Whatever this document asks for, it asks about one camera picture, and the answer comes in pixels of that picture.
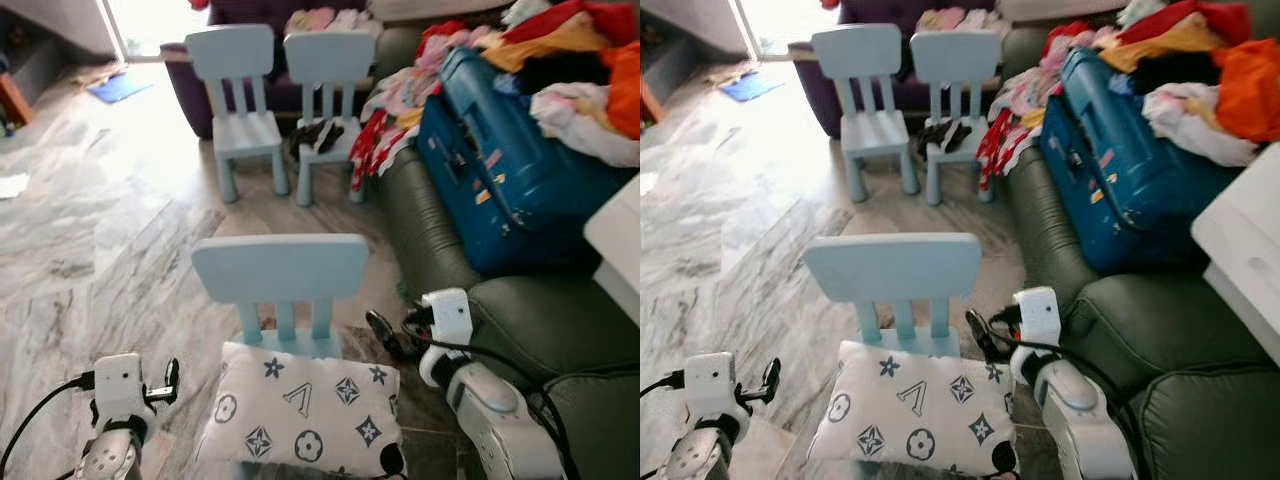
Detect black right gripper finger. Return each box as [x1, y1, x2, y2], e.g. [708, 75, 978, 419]
[366, 310, 409, 361]
[966, 309, 1005, 361]

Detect white patterned pillow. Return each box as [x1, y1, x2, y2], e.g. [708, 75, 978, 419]
[807, 340, 1020, 477]
[195, 341, 406, 479]

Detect green leather sofa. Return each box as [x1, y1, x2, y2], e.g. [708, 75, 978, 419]
[998, 24, 1280, 480]
[372, 24, 641, 480]

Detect purple sofa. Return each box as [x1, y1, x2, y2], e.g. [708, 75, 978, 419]
[160, 0, 386, 140]
[817, 0, 1013, 138]

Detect light blue child chair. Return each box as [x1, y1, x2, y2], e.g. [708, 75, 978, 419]
[909, 29, 1004, 207]
[803, 232, 984, 358]
[184, 24, 292, 205]
[283, 31, 377, 209]
[191, 234, 371, 359]
[811, 24, 921, 205]

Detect blue suitcase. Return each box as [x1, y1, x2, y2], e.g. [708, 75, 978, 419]
[1039, 46, 1243, 275]
[416, 46, 629, 278]

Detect black cloth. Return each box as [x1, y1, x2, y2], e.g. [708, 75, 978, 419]
[289, 119, 347, 160]
[917, 119, 974, 157]

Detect white box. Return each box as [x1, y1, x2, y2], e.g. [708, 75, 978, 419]
[1191, 143, 1280, 367]
[584, 178, 641, 323]

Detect red and pink clothes heap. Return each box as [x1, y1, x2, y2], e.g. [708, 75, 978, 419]
[350, 20, 501, 193]
[976, 20, 1121, 191]

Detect white garment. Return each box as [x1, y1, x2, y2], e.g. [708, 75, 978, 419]
[1142, 82, 1260, 169]
[529, 82, 641, 169]

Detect black garment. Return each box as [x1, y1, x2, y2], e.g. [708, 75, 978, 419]
[1129, 49, 1217, 97]
[514, 49, 612, 97]

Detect blue floor mat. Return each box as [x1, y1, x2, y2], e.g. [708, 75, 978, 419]
[86, 71, 154, 105]
[719, 71, 787, 104]

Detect yellow garment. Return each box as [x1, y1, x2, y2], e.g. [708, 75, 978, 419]
[480, 13, 613, 74]
[1098, 13, 1226, 74]

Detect pink folded clothes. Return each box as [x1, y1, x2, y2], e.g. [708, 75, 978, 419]
[284, 7, 372, 37]
[917, 7, 1002, 34]

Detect red garment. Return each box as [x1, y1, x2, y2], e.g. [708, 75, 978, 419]
[1115, 0, 1253, 47]
[499, 0, 641, 48]

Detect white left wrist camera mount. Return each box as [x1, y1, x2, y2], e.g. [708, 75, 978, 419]
[682, 351, 752, 433]
[92, 352, 161, 441]

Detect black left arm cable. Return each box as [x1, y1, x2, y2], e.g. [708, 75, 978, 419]
[0, 372, 97, 473]
[640, 369, 687, 398]

